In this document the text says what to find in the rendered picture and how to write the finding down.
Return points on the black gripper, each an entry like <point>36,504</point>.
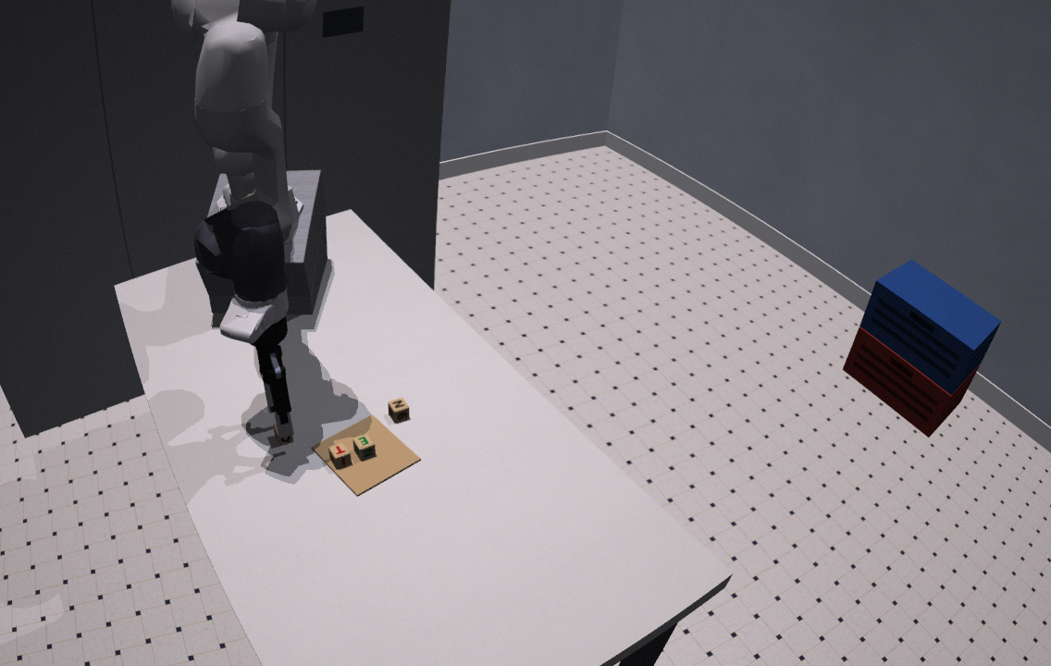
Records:
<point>270,358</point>

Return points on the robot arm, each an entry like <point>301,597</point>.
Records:
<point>235,72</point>

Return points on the tan square mat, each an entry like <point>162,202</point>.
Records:
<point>392,456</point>

